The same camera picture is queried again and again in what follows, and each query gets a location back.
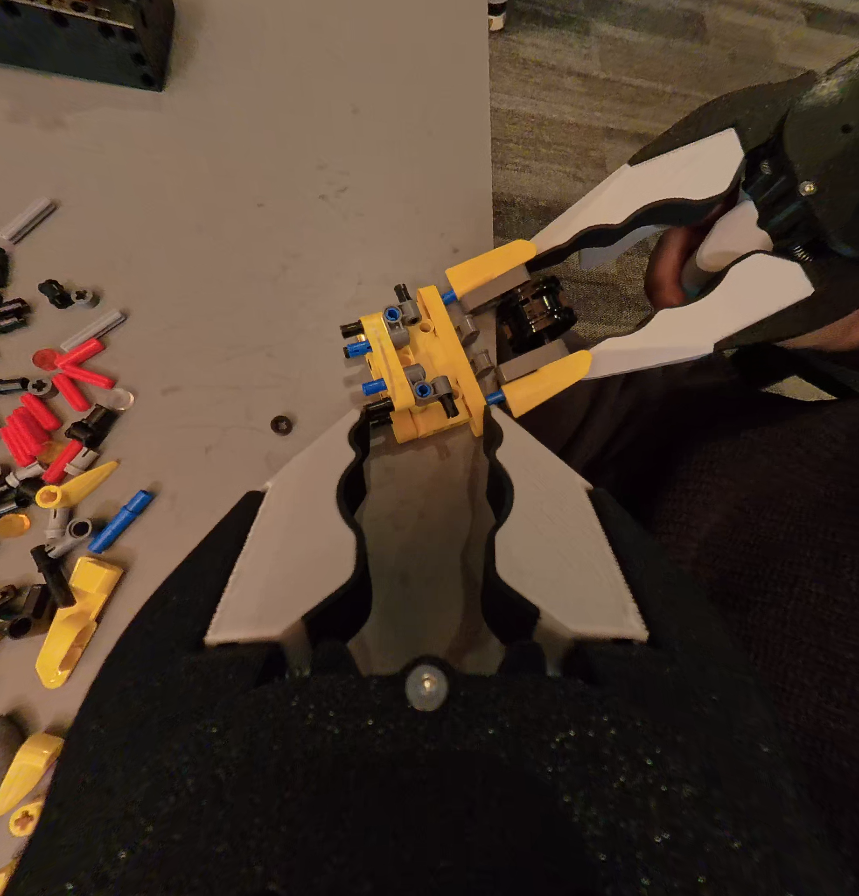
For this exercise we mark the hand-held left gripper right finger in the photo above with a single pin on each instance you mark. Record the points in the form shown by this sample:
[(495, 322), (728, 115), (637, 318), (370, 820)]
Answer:
[(562, 553)]

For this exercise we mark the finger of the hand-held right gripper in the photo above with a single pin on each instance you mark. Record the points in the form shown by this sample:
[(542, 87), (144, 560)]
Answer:
[(716, 315), (653, 189)]

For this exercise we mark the black yellow partly built model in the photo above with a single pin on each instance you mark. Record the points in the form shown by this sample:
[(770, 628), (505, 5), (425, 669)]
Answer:
[(72, 35)]

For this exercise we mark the small yellow toy subassembly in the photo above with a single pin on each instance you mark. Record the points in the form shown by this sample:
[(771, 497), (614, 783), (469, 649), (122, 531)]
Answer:
[(534, 315)]

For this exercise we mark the small black round connector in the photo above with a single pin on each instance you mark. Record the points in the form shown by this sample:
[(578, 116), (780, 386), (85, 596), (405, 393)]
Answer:
[(282, 425)]

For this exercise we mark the pile of plastic building pieces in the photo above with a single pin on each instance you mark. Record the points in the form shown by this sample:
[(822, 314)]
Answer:
[(72, 616)]

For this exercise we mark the person's dark knitted sweater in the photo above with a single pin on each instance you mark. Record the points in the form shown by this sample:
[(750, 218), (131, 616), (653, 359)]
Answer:
[(751, 560)]

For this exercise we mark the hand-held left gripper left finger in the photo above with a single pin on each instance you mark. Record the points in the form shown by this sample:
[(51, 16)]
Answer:
[(289, 553)]

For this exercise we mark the person's right hand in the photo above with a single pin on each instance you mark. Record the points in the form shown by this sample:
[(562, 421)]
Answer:
[(671, 273)]

